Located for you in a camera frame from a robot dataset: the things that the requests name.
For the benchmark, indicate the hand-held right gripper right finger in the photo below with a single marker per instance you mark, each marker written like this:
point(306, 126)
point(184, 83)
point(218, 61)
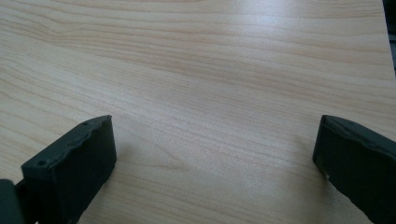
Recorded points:
point(358, 161)

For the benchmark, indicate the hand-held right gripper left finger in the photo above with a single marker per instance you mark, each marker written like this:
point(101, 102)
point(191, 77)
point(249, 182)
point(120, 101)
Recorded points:
point(71, 168)

